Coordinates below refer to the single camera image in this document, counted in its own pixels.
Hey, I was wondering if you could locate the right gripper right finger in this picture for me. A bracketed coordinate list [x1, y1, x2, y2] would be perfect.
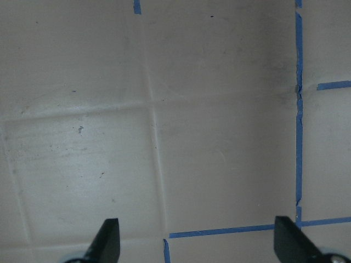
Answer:
[274, 216, 329, 263]

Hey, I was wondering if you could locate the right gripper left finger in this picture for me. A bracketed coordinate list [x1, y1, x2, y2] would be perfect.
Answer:
[82, 218, 121, 263]

